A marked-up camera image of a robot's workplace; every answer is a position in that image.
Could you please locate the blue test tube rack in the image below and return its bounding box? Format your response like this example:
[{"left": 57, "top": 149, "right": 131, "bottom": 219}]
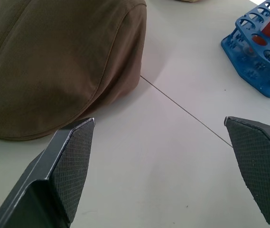
[{"left": 221, "top": 0, "right": 270, "bottom": 98}]

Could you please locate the brown flat cap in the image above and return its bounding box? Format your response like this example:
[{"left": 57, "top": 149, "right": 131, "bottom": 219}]
[{"left": 0, "top": 0, "right": 148, "bottom": 143}]

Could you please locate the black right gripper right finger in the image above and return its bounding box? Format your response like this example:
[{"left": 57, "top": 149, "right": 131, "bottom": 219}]
[{"left": 223, "top": 116, "right": 270, "bottom": 228}]

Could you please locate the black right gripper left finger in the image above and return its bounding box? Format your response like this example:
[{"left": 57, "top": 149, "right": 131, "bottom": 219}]
[{"left": 0, "top": 117, "right": 96, "bottom": 228}]

